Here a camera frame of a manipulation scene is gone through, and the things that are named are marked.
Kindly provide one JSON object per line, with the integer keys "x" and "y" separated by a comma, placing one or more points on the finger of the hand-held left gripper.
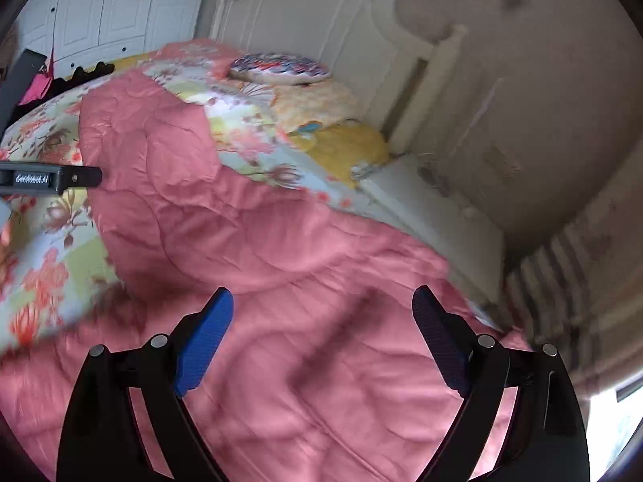
{"x": 83, "y": 177}

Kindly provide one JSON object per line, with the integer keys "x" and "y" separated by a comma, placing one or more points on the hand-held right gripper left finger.
{"x": 205, "y": 341}

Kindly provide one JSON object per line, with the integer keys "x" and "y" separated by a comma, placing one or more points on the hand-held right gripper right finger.
{"x": 443, "y": 344}

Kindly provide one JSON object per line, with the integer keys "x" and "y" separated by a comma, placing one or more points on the pink quilted jacket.
{"x": 251, "y": 241}

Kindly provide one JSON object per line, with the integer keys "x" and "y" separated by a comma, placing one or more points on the black bar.
{"x": 20, "y": 85}

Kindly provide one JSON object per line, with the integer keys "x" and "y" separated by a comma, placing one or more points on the pink cloth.
{"x": 37, "y": 83}

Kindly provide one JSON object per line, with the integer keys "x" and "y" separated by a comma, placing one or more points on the black cloth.
{"x": 90, "y": 73}

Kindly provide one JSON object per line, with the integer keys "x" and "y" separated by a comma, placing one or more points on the white nightstand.
{"x": 442, "y": 221}

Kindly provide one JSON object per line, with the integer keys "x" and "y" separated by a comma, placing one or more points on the striped curtain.
{"x": 562, "y": 281}

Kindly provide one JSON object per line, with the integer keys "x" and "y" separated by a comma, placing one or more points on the floral bed sheet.
{"x": 241, "y": 130}

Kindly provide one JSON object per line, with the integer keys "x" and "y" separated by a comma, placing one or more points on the white wardrobe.
{"x": 115, "y": 5}

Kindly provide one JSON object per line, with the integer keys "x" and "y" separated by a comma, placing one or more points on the window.
{"x": 610, "y": 421}

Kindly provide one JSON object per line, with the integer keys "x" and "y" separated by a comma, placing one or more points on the yellow pillow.
{"x": 346, "y": 148}

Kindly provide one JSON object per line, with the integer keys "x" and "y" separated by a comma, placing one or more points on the round patterned cushion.
{"x": 281, "y": 68}

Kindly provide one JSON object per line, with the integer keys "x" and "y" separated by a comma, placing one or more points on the peach patterned pillow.
{"x": 314, "y": 103}

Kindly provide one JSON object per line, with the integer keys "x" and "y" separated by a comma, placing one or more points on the white wooden headboard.
{"x": 311, "y": 15}

